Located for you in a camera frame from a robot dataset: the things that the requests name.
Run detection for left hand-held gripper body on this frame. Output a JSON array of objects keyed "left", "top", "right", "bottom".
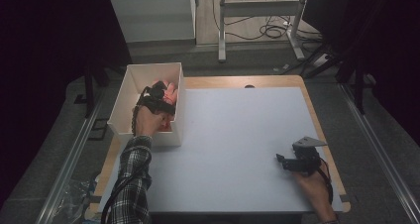
[{"left": 136, "top": 80, "right": 177, "bottom": 117}]

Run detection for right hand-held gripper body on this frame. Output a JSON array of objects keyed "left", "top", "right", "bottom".
[{"left": 291, "top": 136, "right": 329, "bottom": 177}]

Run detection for pink soft item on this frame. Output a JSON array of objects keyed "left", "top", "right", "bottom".
[{"left": 152, "top": 79, "right": 180, "bottom": 107}]

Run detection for white box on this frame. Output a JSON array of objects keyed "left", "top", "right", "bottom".
[{"left": 107, "top": 62, "right": 186, "bottom": 149}]

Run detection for person's left hand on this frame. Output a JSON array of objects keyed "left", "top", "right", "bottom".
[{"left": 132, "top": 104, "right": 170, "bottom": 139}]

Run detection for person's right hand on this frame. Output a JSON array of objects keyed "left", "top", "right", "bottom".
[{"left": 291, "top": 168, "right": 334, "bottom": 216}]

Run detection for light grey table mat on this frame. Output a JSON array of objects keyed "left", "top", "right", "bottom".
[{"left": 98, "top": 86, "right": 345, "bottom": 214}]

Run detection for black metal stand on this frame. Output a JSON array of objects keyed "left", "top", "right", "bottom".
[
  {"left": 73, "top": 63, "right": 111, "bottom": 119},
  {"left": 335, "top": 52, "right": 377, "bottom": 115}
]

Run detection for wooden table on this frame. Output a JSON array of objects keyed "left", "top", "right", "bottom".
[{"left": 84, "top": 74, "right": 352, "bottom": 220}]

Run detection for white cabinet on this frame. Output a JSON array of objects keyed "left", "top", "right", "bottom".
[{"left": 108, "top": 0, "right": 198, "bottom": 44}]

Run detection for white power strip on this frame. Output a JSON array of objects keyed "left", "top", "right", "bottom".
[{"left": 311, "top": 53, "right": 331, "bottom": 68}]

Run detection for clear plastic bag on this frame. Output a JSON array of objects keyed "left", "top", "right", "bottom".
[{"left": 57, "top": 173, "right": 102, "bottom": 224}]

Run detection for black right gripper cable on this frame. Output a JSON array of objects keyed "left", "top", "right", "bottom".
[{"left": 315, "top": 157, "right": 335, "bottom": 206}]

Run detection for aluminium rail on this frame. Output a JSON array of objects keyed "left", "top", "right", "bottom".
[
  {"left": 338, "top": 83, "right": 420, "bottom": 224},
  {"left": 35, "top": 94, "right": 104, "bottom": 224}
]

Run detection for black floor cables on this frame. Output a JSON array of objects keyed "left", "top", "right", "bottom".
[{"left": 211, "top": 0, "right": 325, "bottom": 54}]

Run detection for white metal table frame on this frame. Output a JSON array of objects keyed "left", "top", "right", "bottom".
[{"left": 217, "top": 0, "right": 311, "bottom": 63}]

